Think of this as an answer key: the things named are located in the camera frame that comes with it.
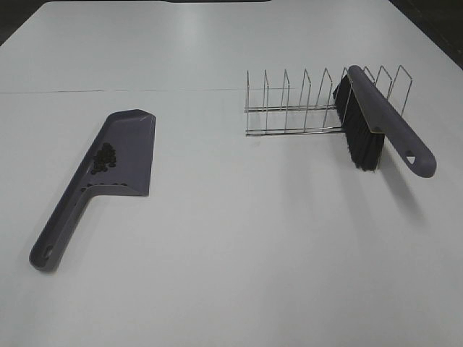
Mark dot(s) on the purple plastic dustpan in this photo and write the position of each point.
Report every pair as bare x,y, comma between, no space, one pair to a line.
118,162

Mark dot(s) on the metal wire dish rack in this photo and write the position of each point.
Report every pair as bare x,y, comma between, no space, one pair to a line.
282,107

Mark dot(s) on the purple hand brush black bristles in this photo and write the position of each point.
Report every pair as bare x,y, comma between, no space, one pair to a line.
368,119

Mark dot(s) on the pile of coffee beans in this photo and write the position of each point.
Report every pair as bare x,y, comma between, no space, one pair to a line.
96,167

